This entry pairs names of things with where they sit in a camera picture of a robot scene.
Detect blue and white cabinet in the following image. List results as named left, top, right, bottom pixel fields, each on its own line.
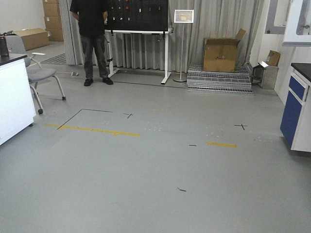
left=280, top=63, right=311, bottom=152

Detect open cardboard box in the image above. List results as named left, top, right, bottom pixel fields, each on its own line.
left=203, top=29, right=246, bottom=72

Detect stack of metal grates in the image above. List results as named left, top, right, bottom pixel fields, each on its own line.
left=187, top=65, right=254, bottom=95

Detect sign holder on pole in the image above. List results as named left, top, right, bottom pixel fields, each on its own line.
left=173, top=9, right=194, bottom=83

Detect black pegboard on white stand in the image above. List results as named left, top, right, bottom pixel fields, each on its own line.
left=106, top=0, right=172, bottom=84

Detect small metal box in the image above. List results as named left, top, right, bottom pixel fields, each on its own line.
left=252, top=61, right=279, bottom=90

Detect person in black shirt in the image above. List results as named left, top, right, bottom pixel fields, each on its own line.
left=69, top=0, right=113, bottom=86

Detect white lab counter left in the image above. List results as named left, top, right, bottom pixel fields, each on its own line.
left=0, top=53, right=36, bottom=144

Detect cardboard box on floor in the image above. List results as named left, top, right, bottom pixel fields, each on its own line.
left=13, top=28, right=49, bottom=50

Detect stacked cardboard boxes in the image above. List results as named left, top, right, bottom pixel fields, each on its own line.
left=42, top=0, right=64, bottom=41

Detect grey office chair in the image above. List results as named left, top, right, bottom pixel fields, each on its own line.
left=5, top=34, right=66, bottom=114

